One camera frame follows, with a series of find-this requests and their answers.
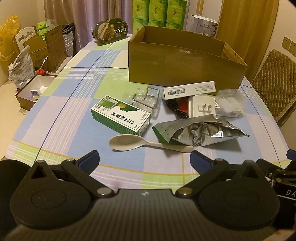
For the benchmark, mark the white plastic bag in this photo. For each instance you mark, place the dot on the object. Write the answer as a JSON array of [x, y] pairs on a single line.
[[21, 71]]

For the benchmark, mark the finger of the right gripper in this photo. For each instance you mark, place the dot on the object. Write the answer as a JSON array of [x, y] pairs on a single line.
[[270, 170], [291, 154]]

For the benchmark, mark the purple curtain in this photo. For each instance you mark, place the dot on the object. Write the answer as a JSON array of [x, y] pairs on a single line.
[[85, 14]]

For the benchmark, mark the clear plastic box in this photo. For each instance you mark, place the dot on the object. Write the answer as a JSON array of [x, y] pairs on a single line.
[[229, 103]]

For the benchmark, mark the beige plastic spoon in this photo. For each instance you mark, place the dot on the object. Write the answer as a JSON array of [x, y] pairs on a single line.
[[130, 142]]

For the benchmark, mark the large cardboard box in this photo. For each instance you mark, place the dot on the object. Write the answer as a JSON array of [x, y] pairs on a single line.
[[167, 57]]

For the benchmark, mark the green tissue pack bundle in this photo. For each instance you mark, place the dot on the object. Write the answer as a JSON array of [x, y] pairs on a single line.
[[168, 13]]

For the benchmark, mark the silver foil pouch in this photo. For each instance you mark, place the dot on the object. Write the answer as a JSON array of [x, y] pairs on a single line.
[[197, 132]]

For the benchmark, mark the brown cardboard boxes stack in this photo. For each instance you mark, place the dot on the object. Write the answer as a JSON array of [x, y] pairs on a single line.
[[53, 47]]

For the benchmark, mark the quilted chair cushion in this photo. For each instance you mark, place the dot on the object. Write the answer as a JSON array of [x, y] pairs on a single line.
[[275, 84]]

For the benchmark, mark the oval instant noodle bowl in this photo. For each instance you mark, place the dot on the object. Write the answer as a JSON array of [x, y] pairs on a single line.
[[111, 30]]

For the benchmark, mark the wall socket plates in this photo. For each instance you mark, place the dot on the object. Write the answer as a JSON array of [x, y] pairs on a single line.
[[289, 45]]

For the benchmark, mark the yellow plastic bag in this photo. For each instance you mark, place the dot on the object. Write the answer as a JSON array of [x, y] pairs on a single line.
[[7, 31]]

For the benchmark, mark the white power adapter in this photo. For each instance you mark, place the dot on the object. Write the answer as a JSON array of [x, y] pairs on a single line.
[[200, 105]]

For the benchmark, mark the wooden door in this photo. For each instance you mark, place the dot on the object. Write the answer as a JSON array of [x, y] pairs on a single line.
[[247, 26]]

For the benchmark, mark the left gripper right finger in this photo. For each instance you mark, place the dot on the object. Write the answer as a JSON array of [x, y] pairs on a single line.
[[209, 170]]

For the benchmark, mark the wire rack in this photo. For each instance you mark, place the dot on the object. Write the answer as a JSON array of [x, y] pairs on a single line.
[[147, 100]]

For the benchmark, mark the open brown gift box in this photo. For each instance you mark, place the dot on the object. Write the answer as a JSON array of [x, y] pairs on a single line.
[[31, 92]]

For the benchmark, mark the long white ointment box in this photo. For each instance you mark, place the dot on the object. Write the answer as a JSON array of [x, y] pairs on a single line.
[[186, 90]]

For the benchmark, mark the white humidifier box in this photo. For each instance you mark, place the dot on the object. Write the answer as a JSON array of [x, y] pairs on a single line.
[[202, 25]]

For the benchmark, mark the green white medicine box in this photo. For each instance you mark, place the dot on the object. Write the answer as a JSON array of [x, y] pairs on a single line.
[[120, 116]]

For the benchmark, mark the red candy packet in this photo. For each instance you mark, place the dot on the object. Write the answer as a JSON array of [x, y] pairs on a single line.
[[183, 104]]

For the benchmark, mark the white cutout cardboard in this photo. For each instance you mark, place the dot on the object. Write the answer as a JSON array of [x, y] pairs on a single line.
[[24, 35]]

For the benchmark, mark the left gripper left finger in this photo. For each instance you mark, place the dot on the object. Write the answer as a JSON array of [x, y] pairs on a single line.
[[79, 171]]

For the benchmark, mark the checkered tablecloth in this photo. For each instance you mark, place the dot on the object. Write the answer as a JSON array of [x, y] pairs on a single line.
[[60, 126]]

